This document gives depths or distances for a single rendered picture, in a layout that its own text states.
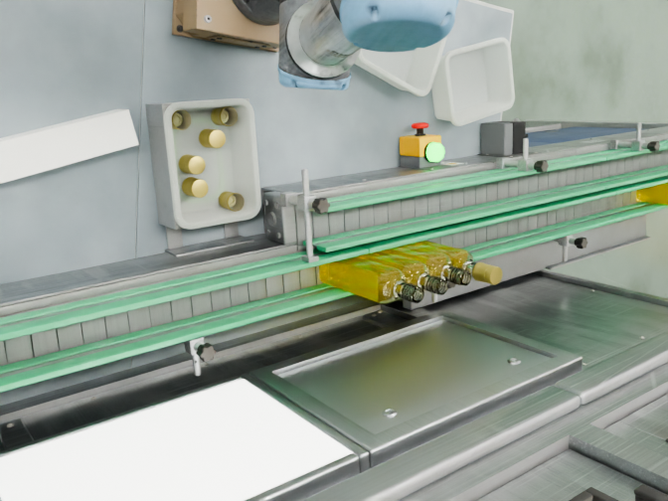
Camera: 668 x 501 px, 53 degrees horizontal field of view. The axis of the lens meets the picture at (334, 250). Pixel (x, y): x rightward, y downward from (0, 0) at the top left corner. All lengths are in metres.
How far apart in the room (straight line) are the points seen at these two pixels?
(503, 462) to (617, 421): 0.24
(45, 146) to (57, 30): 0.20
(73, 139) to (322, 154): 0.54
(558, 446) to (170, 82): 0.90
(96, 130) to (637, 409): 0.99
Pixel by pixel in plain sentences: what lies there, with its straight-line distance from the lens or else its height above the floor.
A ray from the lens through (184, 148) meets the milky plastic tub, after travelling 1.30.
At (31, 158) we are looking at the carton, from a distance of 1.18.
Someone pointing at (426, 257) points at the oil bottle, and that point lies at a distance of 1.27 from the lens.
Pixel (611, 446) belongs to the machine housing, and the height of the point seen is 1.49.
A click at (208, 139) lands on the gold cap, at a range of 1.28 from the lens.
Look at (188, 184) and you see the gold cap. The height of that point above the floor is 0.80.
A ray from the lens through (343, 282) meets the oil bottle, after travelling 1.28.
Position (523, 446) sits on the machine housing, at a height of 1.41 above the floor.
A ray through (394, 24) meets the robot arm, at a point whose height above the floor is 1.43.
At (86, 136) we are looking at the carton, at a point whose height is 0.81.
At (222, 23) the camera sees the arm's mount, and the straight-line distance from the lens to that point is 1.25.
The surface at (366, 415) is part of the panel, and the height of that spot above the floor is 1.23.
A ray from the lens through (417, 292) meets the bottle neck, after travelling 1.18.
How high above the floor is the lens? 1.96
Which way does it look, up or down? 53 degrees down
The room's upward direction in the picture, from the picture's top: 106 degrees clockwise
